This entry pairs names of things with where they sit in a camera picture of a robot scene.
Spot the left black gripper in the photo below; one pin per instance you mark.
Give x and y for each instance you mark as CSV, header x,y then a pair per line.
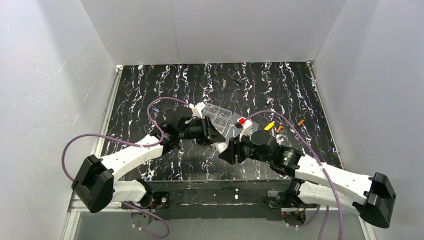
x,y
205,130

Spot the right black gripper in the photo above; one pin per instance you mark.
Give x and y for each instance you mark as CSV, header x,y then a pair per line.
x,y
237,151

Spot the white remote control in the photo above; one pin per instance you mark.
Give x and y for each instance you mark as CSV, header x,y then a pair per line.
x,y
220,146

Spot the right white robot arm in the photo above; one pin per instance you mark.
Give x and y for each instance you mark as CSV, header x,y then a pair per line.
x,y
370,197

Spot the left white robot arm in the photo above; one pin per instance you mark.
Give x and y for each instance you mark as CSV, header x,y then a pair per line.
x,y
159,142

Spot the clear plastic parts box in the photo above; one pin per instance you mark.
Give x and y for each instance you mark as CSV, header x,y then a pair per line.
x,y
223,120

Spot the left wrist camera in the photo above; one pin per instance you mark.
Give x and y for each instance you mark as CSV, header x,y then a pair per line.
x,y
197,110

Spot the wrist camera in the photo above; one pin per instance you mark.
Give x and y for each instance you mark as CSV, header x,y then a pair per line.
x,y
197,110
244,126

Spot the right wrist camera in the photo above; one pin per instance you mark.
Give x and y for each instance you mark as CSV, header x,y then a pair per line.
x,y
244,126

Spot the yellow handled screwdriver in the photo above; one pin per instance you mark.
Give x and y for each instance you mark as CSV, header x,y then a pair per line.
x,y
269,126

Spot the aluminium frame rail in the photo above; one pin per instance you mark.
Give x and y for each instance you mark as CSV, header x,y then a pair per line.
x,y
93,183

